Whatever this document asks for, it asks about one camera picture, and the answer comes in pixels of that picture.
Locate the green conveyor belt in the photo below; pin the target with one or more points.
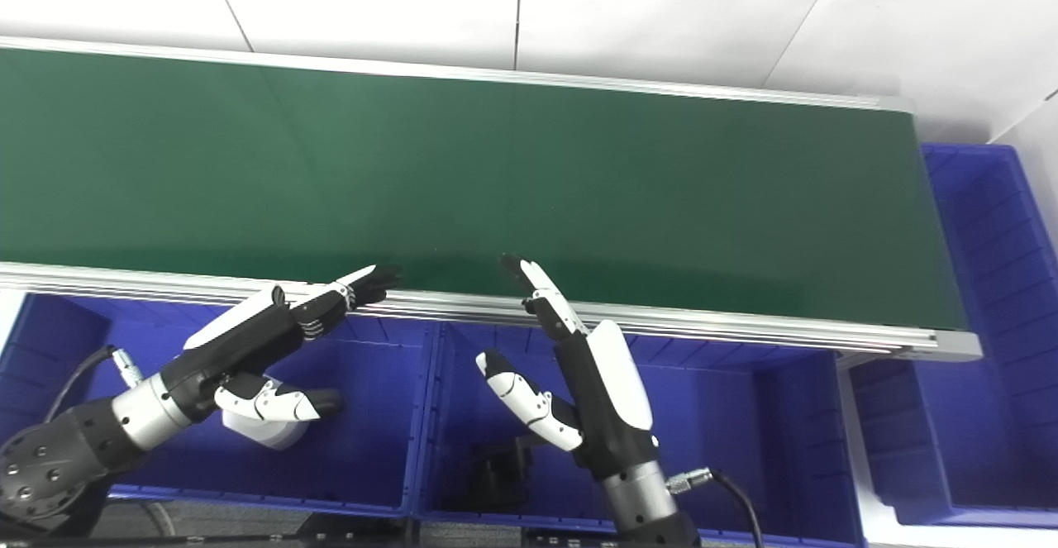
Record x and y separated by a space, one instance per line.
496 184
661 323

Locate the large blue plastic bin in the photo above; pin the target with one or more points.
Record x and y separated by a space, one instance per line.
992 283

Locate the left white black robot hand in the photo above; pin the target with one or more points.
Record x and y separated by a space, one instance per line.
235 350

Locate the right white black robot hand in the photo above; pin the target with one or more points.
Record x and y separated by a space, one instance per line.
607 407

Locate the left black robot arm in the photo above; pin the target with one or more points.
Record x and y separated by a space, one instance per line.
58 457

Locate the white cylindrical part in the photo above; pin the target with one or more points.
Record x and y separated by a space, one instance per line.
264 434

